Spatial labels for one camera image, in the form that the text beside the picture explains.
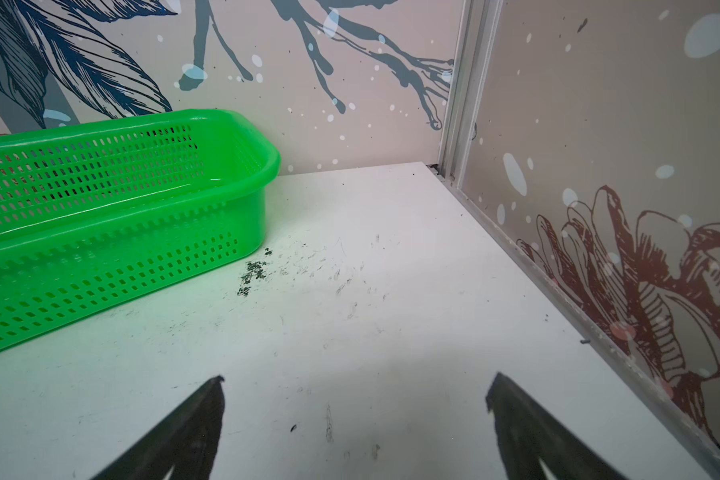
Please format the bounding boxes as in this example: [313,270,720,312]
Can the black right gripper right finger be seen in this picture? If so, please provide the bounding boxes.
[485,372,626,480]

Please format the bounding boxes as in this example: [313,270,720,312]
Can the green plastic basket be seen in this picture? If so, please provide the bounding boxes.
[0,109,281,352]

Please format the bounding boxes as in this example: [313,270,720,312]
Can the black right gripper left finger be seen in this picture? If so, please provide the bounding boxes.
[95,376,225,479]

